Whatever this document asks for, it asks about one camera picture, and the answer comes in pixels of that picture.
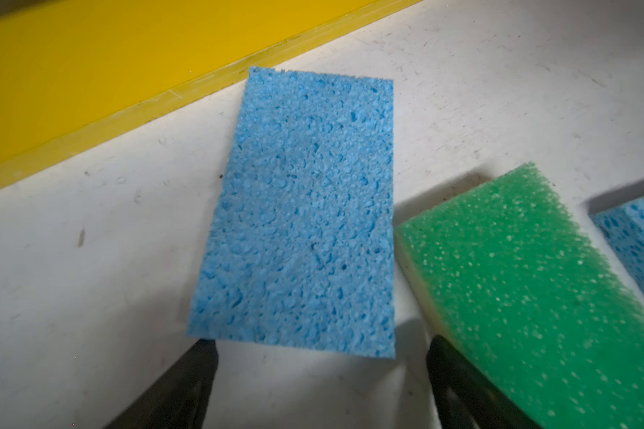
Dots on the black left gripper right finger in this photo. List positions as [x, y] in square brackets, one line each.
[464, 397]

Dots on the green sponge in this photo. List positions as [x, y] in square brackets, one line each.
[508, 277]

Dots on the yellow shelf with coloured boards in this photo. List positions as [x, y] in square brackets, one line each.
[74, 74]

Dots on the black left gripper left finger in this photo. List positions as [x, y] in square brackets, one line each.
[180, 397]

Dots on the blue sponge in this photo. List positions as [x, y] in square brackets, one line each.
[300, 249]
[623, 229]

